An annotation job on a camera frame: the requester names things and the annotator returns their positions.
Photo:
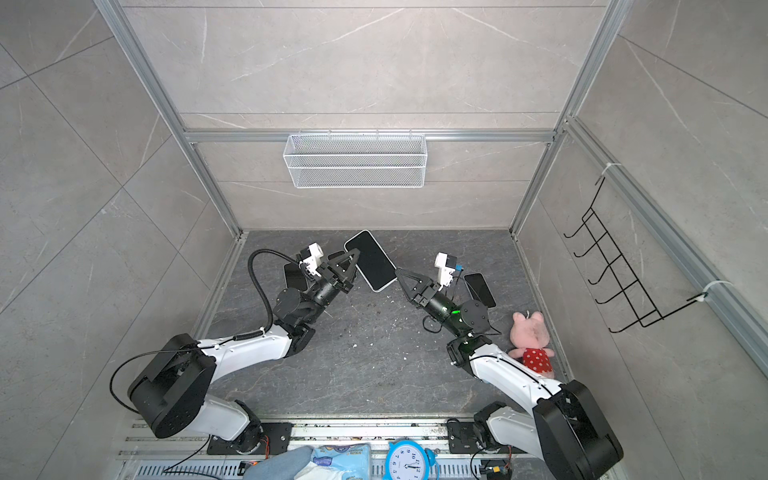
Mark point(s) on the blue alarm clock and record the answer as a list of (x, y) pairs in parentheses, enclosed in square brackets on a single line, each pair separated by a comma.
[(408, 460)]

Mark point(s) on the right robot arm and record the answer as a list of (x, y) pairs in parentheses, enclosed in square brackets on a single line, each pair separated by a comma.
[(562, 425)]

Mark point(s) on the grey-blue cloth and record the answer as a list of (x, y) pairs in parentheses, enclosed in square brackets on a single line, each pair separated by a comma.
[(284, 466)]

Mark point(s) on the black phone right side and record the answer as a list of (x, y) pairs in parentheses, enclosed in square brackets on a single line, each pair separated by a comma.
[(479, 289)]

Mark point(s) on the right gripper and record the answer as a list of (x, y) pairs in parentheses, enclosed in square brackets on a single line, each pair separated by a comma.
[(427, 297)]

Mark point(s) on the black wire hook rack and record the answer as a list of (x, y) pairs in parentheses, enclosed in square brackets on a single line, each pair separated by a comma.
[(629, 287)]

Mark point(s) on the pink pig plush toy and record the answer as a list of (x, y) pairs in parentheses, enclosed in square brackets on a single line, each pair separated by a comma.
[(530, 338)]

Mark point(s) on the white wire mesh basket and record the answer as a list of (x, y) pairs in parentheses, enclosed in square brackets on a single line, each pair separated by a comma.
[(356, 160)]

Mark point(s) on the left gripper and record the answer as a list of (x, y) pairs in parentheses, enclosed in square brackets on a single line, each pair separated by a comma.
[(333, 281)]

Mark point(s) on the black phone far left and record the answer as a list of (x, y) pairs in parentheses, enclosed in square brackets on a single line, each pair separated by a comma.
[(294, 277)]

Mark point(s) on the blue wet wipes pack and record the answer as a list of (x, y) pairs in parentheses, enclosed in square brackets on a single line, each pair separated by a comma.
[(340, 462)]

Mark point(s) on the black phone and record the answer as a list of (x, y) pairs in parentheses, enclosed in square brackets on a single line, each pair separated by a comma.
[(294, 277), (479, 289)]

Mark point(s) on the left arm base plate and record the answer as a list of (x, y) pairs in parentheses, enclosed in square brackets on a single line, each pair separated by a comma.
[(267, 439)]

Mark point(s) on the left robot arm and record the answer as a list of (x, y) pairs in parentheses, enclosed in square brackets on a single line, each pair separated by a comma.
[(172, 393)]

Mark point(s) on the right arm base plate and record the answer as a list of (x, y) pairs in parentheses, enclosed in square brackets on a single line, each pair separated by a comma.
[(468, 437)]

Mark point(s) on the aluminium rail front frame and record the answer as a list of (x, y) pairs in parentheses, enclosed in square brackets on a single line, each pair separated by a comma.
[(142, 456)]

